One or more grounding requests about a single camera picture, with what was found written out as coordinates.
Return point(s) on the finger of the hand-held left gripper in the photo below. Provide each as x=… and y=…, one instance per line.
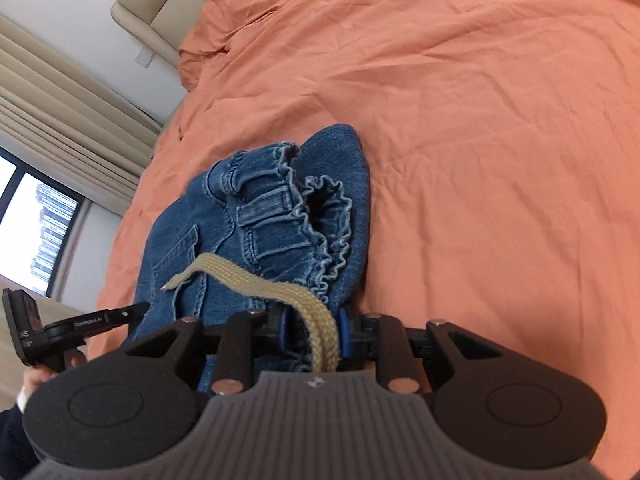
x=112, y=316

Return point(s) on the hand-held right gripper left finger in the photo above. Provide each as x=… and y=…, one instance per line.
x=281, y=331

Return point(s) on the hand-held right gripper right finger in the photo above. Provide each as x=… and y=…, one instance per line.
x=343, y=331

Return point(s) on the blue denim pants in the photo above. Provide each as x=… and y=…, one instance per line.
x=270, y=220

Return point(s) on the person's left forearm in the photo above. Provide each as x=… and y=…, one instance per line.
x=11, y=440

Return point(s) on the person's left hand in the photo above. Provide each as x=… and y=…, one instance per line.
x=40, y=380

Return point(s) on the dark framed window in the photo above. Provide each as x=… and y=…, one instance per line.
x=42, y=230

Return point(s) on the beige curtain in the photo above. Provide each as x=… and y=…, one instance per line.
x=65, y=125

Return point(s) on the orange duvet cover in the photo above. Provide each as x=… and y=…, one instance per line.
x=475, y=135

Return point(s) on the beige padded headboard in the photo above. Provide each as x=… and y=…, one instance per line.
x=165, y=5

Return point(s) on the white wall socket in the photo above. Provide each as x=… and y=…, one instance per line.
x=144, y=56

